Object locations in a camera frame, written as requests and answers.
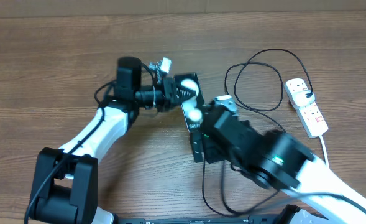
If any black Samsung Galaxy phone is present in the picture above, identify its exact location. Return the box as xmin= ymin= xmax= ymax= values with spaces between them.
xmin=175 ymin=73 xmax=204 ymax=133

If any white power strip cord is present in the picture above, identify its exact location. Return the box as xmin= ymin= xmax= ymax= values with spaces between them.
xmin=318 ymin=135 xmax=330 ymax=169

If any white power strip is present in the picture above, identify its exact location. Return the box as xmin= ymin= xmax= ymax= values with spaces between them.
xmin=284 ymin=78 xmax=329 ymax=138

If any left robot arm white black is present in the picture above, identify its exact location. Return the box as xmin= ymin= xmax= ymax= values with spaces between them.
xmin=24 ymin=57 xmax=201 ymax=224

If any white USB charger adapter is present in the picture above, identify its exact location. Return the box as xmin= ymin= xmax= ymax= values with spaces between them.
xmin=290 ymin=90 xmax=316 ymax=109

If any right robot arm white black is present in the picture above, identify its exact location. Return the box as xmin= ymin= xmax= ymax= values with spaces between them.
xmin=188 ymin=95 xmax=366 ymax=223

